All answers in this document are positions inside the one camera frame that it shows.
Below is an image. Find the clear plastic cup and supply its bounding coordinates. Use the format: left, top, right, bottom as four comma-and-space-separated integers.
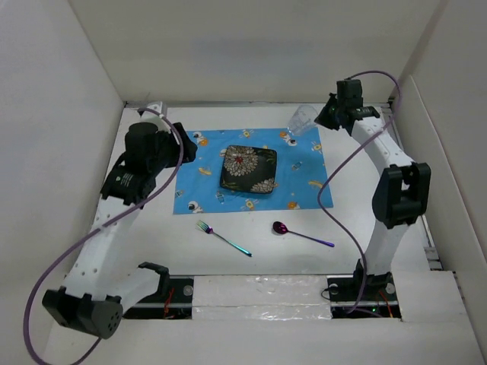
288, 104, 318, 136

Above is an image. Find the blue space-print cloth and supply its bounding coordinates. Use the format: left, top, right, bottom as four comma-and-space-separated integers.
173, 129, 333, 214

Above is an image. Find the dark floral square plate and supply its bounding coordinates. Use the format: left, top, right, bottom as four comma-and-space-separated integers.
219, 145, 278, 195

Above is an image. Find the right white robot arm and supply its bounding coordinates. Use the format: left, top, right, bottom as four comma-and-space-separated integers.
315, 78, 431, 300

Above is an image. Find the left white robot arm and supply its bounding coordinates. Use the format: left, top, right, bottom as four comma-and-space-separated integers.
42, 122, 197, 339

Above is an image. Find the iridescent fork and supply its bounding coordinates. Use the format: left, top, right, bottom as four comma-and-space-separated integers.
196, 221, 253, 258

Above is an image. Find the purple iridescent spoon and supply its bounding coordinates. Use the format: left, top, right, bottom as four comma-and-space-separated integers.
272, 221, 335, 248

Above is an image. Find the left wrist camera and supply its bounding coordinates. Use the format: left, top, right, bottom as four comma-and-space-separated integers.
137, 101, 167, 118

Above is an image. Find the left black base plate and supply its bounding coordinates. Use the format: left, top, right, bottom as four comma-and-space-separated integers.
123, 276, 194, 320

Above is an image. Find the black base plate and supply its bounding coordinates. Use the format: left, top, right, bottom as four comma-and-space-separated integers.
320, 273, 402, 319
123, 276, 194, 320

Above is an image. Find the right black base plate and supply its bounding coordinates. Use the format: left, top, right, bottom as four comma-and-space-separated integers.
320, 273, 402, 319

